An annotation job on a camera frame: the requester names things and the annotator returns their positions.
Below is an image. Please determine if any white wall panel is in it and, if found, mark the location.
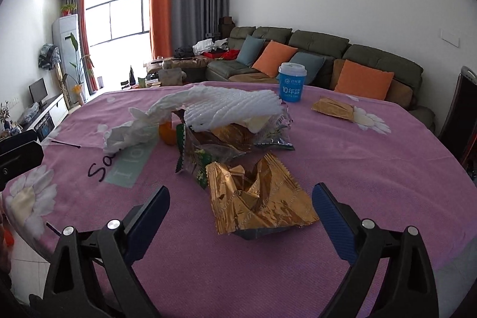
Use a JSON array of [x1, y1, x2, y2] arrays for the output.
[[440, 28, 461, 47]]

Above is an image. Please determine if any striped curtain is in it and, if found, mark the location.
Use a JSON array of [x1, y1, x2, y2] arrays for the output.
[[66, 0, 92, 95]]

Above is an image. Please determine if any flat gold packet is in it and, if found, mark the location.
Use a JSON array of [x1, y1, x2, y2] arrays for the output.
[[312, 96, 354, 122]]

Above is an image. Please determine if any white TV cabinet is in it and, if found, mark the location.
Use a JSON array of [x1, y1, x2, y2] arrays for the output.
[[17, 94, 69, 140]]

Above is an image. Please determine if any blue-grey pillow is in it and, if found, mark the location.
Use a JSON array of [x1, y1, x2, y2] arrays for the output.
[[237, 35, 266, 67], [289, 52, 326, 86]]

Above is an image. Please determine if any green clear snack bag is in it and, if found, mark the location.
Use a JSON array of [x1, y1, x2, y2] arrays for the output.
[[175, 111, 295, 190]]

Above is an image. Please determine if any small leafy potted plant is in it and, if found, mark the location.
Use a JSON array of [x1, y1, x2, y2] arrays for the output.
[[0, 101, 13, 127]]

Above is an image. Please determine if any brown cushion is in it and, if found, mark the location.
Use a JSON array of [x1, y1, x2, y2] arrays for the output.
[[384, 79, 413, 108]]

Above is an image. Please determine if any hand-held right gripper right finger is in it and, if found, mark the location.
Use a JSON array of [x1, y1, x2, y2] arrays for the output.
[[311, 183, 440, 318]]

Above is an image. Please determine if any vase with yellow wheat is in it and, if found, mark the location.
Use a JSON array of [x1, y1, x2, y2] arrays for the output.
[[72, 84, 86, 106]]

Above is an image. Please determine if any white foam net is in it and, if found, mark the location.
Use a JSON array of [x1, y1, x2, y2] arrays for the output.
[[179, 86, 287, 134]]

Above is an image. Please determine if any window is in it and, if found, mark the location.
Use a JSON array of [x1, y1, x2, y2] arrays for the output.
[[86, 0, 151, 46]]

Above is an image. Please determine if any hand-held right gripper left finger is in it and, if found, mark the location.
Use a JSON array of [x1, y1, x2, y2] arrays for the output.
[[43, 186, 172, 318]]

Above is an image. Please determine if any orange fruit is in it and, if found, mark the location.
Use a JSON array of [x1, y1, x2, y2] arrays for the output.
[[158, 120, 176, 146]]

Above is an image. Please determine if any gold foil wrapper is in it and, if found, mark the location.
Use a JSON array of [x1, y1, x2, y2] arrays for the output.
[[206, 152, 320, 240]]

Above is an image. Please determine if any covered standing fan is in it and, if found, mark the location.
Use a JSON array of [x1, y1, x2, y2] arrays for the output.
[[38, 43, 62, 95]]

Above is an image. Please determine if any green sofa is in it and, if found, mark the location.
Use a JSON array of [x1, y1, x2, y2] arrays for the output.
[[207, 26, 436, 125]]

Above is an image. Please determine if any coffee table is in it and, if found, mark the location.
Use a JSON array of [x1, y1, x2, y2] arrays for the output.
[[138, 57, 209, 88]]

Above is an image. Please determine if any large potted plant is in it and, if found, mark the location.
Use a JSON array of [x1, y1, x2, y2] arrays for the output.
[[65, 33, 95, 106]]

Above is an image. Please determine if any brown foil wrapper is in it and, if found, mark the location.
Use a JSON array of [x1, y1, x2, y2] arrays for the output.
[[210, 122, 258, 155]]

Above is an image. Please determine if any white standing air conditioner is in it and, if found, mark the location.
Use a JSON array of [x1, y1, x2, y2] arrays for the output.
[[52, 14, 84, 103]]

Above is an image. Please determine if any pile of clothes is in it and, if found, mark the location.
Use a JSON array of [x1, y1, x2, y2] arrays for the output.
[[173, 38, 239, 61]]

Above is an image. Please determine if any orange pillow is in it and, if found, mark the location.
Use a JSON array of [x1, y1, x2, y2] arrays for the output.
[[334, 59, 395, 101], [252, 40, 299, 77]]

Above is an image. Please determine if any plastic-wrapped bundle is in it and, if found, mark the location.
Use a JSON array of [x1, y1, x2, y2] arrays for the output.
[[23, 104, 40, 122]]

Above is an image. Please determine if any grey curtain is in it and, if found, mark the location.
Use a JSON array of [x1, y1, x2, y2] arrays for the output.
[[171, 0, 230, 52]]

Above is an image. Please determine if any orange curtain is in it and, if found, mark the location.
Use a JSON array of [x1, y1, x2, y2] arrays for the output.
[[149, 0, 173, 60]]

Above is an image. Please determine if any tan seat pad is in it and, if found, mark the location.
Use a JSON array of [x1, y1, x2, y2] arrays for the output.
[[233, 71, 280, 85]]

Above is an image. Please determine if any pink printed blanket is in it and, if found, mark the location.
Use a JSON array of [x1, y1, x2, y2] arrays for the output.
[[0, 81, 477, 318]]

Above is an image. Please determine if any blue white paper cup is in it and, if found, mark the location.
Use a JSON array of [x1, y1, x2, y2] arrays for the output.
[[278, 62, 307, 103]]

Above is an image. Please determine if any dark wooden chair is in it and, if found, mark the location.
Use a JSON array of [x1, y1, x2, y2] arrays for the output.
[[438, 65, 477, 170]]

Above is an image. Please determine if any black monitor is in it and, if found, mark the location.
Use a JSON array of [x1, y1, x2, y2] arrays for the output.
[[29, 77, 48, 106]]

